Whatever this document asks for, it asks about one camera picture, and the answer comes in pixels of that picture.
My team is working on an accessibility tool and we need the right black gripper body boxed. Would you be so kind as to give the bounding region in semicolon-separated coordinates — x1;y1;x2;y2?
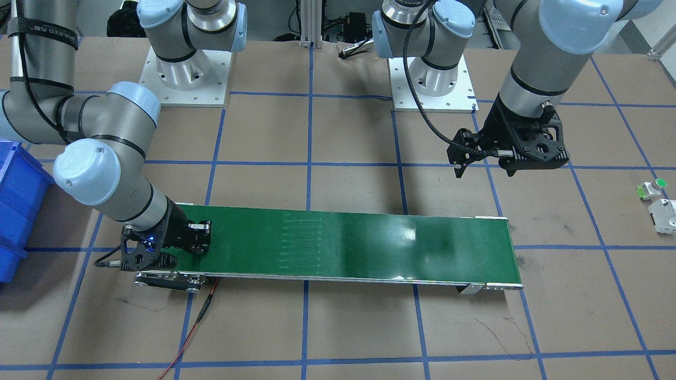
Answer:
120;199;193;272

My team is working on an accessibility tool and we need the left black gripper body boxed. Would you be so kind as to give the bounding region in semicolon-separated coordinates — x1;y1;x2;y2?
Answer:
480;97;569;176

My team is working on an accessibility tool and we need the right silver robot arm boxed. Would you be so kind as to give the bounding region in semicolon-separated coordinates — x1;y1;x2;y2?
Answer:
2;1;247;271

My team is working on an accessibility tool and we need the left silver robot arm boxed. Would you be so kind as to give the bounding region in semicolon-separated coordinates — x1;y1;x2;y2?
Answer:
372;1;661;177

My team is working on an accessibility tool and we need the green conveyor belt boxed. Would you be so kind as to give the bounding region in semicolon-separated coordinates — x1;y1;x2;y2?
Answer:
135;205;522;294

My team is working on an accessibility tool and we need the blue plastic bin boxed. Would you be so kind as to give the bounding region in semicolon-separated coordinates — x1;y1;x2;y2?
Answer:
1;142;54;283

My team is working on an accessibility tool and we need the white grey electrical module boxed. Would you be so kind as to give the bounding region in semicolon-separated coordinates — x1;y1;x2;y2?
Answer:
649;198;675;235

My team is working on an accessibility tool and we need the red black conveyor wire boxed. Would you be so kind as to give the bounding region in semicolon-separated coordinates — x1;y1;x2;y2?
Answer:
157;277;221;380

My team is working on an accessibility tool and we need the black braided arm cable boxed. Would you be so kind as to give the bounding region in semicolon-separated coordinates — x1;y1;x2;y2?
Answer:
402;0;515;158

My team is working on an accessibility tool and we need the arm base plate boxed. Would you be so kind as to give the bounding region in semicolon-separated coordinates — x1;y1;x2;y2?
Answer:
139;48;232;108
388;55;479;113

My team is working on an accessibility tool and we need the green button switch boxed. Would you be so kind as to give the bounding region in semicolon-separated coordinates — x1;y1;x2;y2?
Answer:
636;178;668;201

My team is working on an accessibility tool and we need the aluminium frame post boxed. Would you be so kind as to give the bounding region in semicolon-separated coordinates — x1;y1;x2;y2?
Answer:
299;0;323;50

